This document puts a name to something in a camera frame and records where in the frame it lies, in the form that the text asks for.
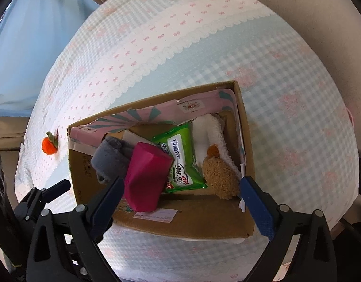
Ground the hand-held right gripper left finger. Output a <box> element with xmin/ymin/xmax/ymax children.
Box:
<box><xmin>26</xmin><ymin>176</ymin><xmax>125</xmax><ymax>282</ymax></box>

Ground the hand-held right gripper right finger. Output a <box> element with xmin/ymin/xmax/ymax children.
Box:
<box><xmin>240</xmin><ymin>176</ymin><xmax>336</xmax><ymax>282</ymax></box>

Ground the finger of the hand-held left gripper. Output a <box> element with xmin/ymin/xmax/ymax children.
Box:
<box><xmin>15</xmin><ymin>179</ymin><xmax>72</xmax><ymax>227</ymax></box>

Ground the grey sock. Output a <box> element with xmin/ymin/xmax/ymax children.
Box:
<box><xmin>90</xmin><ymin>137</ymin><xmax>134</xmax><ymax>185</ymax></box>

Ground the magenta fabric pouch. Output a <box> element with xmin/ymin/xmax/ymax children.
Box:
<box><xmin>124</xmin><ymin>142</ymin><xmax>174</xmax><ymax>213</ymax></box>

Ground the orange plush fruit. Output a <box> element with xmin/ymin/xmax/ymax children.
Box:
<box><xmin>41</xmin><ymin>129</ymin><xmax>59</xmax><ymax>155</ymax></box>

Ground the brown plush toy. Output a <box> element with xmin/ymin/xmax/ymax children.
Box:
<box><xmin>201</xmin><ymin>144</ymin><xmax>241</xmax><ymax>201</ymax></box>

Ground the cardboard box with pink lining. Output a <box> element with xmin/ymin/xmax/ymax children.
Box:
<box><xmin>67</xmin><ymin>80</ymin><xmax>255</xmax><ymax>243</ymax></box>

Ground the green wet wipes pack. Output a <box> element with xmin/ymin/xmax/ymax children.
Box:
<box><xmin>150</xmin><ymin>122</ymin><xmax>208</xmax><ymax>194</ymax></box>

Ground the white towel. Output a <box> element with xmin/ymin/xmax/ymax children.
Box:
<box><xmin>192</xmin><ymin>113</ymin><xmax>241</xmax><ymax>180</ymax></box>

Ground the black clothing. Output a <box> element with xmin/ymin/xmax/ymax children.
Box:
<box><xmin>333</xmin><ymin>219</ymin><xmax>361</xmax><ymax>259</ymax></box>

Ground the light blue hanging cloth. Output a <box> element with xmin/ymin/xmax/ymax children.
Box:
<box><xmin>0</xmin><ymin>0</ymin><xmax>100</xmax><ymax>110</ymax></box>

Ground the checkered bed sheet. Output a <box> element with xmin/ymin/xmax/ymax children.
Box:
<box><xmin>15</xmin><ymin>0</ymin><xmax>360</xmax><ymax>282</ymax></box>

